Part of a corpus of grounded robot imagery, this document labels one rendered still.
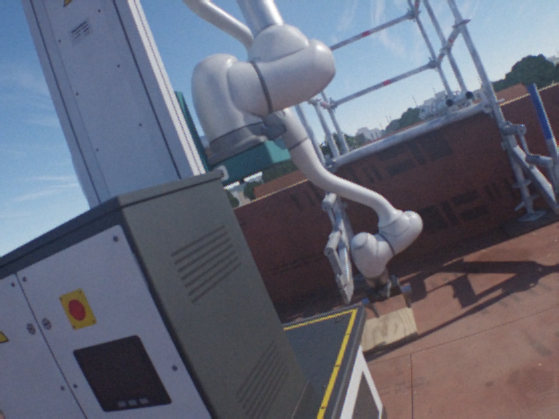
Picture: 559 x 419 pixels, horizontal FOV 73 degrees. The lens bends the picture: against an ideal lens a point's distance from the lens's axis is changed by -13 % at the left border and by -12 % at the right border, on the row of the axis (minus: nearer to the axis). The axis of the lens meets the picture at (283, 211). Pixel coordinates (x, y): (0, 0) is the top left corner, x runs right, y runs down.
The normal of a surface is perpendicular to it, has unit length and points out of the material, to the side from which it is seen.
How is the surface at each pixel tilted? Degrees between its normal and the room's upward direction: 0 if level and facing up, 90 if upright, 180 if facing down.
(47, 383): 90
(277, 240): 90
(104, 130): 90
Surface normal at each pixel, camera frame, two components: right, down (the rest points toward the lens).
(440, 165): -0.25, 0.18
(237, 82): 0.12, -0.08
